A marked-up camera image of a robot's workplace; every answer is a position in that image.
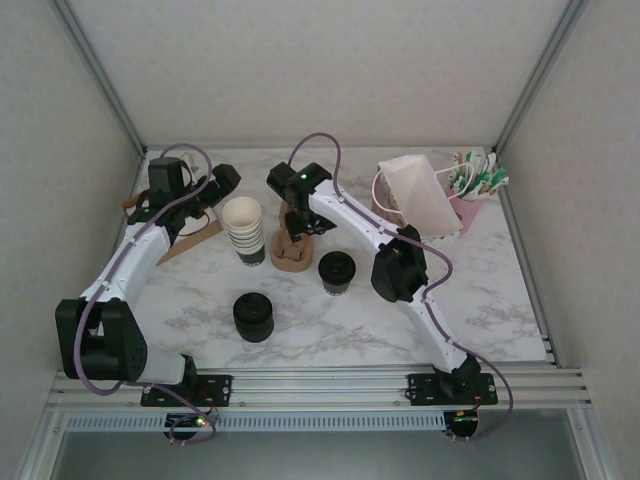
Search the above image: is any brown pulp cup carrier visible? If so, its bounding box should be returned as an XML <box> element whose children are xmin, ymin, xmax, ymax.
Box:
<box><xmin>269</xmin><ymin>199</ymin><xmax>316</xmax><ymax>275</ymax></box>

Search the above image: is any black plastic cup lid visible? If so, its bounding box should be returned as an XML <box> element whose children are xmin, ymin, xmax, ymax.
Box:
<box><xmin>317</xmin><ymin>251</ymin><xmax>357</xmax><ymax>287</ymax></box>

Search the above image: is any brown cardboard napkin tray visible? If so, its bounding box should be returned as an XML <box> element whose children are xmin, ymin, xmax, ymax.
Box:
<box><xmin>122</xmin><ymin>192</ymin><xmax>225</xmax><ymax>262</ymax></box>

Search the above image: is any white paper takeout bag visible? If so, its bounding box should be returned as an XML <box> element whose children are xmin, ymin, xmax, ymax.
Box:
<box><xmin>371</xmin><ymin>153</ymin><xmax>476</xmax><ymax>242</ymax></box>

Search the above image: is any stack of paper cups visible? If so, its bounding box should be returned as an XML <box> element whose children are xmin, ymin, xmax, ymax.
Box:
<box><xmin>222</xmin><ymin>197</ymin><xmax>267</xmax><ymax>268</ymax></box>

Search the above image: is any stack of black lids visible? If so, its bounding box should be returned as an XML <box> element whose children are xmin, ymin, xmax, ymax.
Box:
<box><xmin>232</xmin><ymin>292</ymin><xmax>277</xmax><ymax>344</ymax></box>

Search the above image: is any pink stick holder cup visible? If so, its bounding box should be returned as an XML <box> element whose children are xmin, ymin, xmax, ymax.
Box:
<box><xmin>447</xmin><ymin>187</ymin><xmax>484</xmax><ymax>235</ymax></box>

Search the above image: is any small black controller board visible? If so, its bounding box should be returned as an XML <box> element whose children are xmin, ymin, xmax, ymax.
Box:
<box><xmin>166</xmin><ymin>412</ymin><xmax>210</xmax><ymax>431</ymax></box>
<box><xmin>451</xmin><ymin>409</ymin><xmax>480</xmax><ymax>437</ymax></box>

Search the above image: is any aluminium frame post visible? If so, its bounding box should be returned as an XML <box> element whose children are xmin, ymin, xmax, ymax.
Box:
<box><xmin>491</xmin><ymin>0</ymin><xmax>595</xmax><ymax>155</ymax></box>
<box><xmin>49</xmin><ymin>0</ymin><xmax>149</xmax><ymax>157</ymax></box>

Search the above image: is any aluminium mounting rail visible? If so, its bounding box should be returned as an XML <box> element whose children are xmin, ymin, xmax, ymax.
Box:
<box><xmin>47</xmin><ymin>368</ymin><xmax>594</xmax><ymax>415</ymax></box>

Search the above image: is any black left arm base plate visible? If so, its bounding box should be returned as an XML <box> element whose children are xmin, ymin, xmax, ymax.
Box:
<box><xmin>139</xmin><ymin>373</ymin><xmax>234</xmax><ymax>407</ymax></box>

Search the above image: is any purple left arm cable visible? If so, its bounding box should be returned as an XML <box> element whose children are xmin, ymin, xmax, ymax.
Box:
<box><xmin>72</xmin><ymin>143</ymin><xmax>220</xmax><ymax>445</ymax></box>

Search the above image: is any white slotted cable duct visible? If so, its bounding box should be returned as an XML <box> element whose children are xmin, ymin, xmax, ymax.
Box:
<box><xmin>64</xmin><ymin>412</ymin><xmax>447</xmax><ymax>433</ymax></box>

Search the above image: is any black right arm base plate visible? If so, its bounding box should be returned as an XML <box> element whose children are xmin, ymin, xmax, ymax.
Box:
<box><xmin>407</xmin><ymin>372</ymin><xmax>500</xmax><ymax>407</ymax></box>

